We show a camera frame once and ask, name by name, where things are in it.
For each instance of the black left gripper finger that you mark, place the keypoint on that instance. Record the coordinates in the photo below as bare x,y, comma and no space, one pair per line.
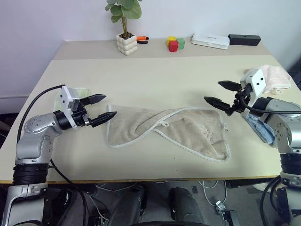
103,118
94,99

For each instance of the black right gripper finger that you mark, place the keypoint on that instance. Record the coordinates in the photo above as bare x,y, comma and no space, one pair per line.
229,85
218,103

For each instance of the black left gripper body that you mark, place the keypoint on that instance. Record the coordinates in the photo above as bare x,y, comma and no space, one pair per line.
81,117

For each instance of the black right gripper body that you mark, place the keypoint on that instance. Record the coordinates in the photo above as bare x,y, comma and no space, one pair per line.
240,103

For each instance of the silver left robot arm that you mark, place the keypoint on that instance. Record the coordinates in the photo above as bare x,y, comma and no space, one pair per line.
35,141

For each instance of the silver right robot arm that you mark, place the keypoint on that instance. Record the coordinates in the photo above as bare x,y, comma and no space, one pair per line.
284,127

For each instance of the light green cloth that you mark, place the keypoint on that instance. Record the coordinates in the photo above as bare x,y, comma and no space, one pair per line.
83,92

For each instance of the beige towel with white trim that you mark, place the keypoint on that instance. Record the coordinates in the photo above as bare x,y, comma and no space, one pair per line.
131,127

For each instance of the blue cloth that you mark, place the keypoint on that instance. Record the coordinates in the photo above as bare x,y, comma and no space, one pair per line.
261,129

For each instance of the pink cloth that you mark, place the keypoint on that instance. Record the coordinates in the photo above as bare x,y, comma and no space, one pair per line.
275,75

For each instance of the black oblong box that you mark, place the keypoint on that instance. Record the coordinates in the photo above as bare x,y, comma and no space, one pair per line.
244,40

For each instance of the white flat box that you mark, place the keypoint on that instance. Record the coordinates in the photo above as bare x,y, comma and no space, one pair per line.
209,41

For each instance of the green cube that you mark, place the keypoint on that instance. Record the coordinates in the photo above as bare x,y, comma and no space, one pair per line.
181,43

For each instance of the green plant in white pot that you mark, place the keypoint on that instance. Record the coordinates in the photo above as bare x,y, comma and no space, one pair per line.
127,44

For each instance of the red cube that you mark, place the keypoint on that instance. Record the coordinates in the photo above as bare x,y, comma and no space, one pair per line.
173,46

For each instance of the yellow cube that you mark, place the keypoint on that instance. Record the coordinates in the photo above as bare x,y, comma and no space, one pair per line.
171,39

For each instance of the orange and black hand tool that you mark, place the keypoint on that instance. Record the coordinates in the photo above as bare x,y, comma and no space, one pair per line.
141,38

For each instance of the silver metal plug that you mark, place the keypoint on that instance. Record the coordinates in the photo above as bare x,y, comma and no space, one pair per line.
220,206

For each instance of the dark rounded shape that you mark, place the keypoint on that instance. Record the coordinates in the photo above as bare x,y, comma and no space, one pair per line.
185,207

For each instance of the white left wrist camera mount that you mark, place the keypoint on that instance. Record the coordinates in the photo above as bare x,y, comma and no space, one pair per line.
64,99

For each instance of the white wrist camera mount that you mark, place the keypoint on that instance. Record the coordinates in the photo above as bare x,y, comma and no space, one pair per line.
257,80
64,99

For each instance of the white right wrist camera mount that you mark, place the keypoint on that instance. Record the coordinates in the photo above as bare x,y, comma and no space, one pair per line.
257,80

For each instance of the black metal bracket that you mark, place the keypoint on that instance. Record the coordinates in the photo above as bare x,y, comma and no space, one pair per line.
229,217

